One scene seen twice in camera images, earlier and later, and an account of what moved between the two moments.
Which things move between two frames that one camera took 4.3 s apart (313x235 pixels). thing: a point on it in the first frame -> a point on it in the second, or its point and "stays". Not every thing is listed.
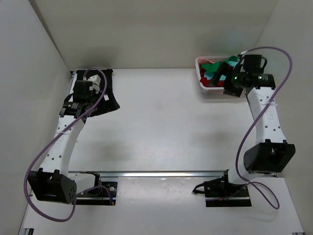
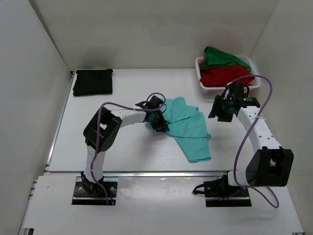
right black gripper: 230,90 -> 221,117
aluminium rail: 151,174 stays
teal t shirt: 210,75 -> 186,125
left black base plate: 98,196 stays
